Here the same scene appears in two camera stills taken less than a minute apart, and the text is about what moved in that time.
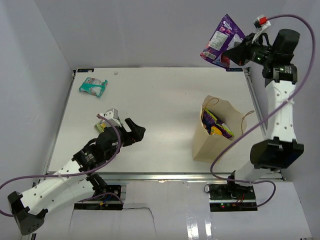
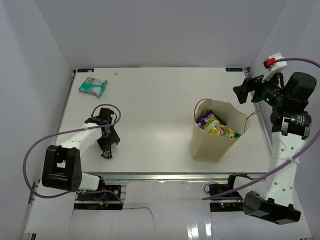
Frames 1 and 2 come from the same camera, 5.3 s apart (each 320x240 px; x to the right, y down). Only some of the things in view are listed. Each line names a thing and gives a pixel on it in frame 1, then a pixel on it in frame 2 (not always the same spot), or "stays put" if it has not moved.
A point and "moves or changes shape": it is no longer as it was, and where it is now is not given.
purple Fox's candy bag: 226,36 -> 201,120
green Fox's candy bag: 100,126 moves or changes shape
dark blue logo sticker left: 85,70 stays put
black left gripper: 135,135 -> 113,138
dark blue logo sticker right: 234,69 stays put
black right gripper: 240,54 -> 248,84
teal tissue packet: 93,86 stays put
